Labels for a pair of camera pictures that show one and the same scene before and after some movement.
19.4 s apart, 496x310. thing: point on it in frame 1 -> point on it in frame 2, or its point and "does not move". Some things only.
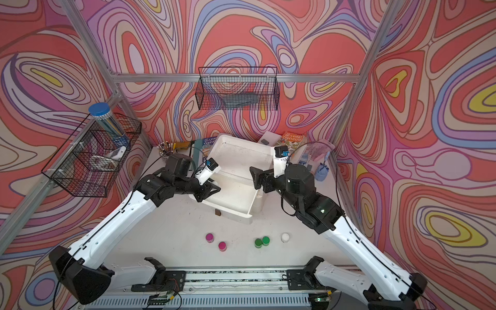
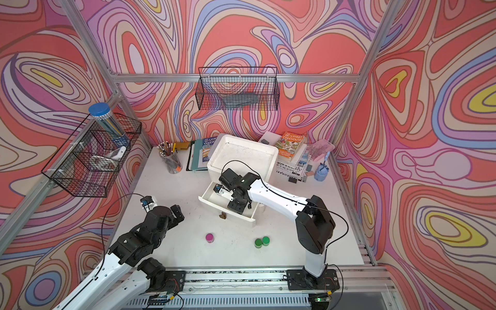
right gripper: (259, 176) -> (236, 208)
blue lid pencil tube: (101, 112) does not move
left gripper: (204, 192) -> (174, 221)
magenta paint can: (210, 237) does not move
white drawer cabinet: (234, 157) does not move
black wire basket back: (237, 88) does not move
